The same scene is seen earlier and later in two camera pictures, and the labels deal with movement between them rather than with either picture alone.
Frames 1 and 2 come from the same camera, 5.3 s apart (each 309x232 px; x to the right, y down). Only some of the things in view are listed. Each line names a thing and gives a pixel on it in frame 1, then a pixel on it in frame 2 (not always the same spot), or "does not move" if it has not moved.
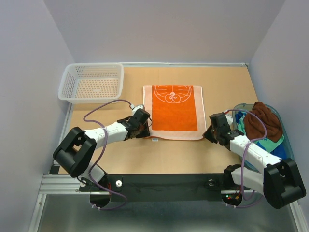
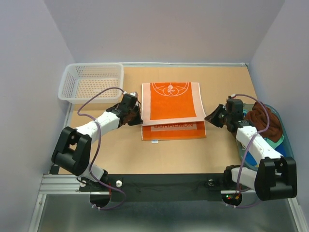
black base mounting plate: [196, 187] does not move
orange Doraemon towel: [176, 111] does not move
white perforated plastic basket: [91, 82] does not move
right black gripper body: [211, 134] → [220, 117]
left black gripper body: [144, 131] → [134, 117]
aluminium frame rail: [54, 182] does not move
